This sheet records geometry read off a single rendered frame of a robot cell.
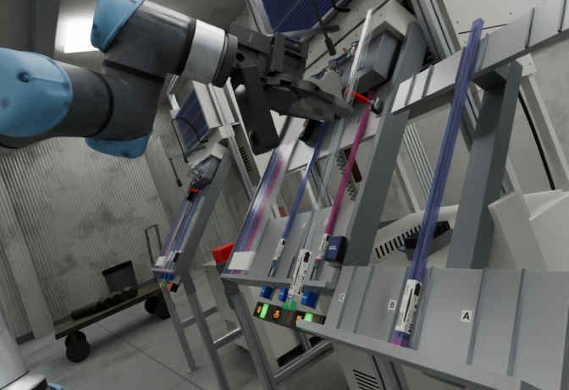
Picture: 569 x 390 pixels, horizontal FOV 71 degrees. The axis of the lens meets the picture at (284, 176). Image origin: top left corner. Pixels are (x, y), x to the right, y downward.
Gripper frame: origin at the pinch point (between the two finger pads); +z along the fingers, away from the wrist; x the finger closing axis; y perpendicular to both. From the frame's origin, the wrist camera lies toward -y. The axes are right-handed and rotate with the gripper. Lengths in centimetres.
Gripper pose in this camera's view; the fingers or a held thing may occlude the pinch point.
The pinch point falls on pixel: (341, 116)
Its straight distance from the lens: 62.4
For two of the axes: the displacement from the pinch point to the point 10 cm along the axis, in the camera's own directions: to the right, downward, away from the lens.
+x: -4.4, 1.8, 8.8
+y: 1.3, -9.6, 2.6
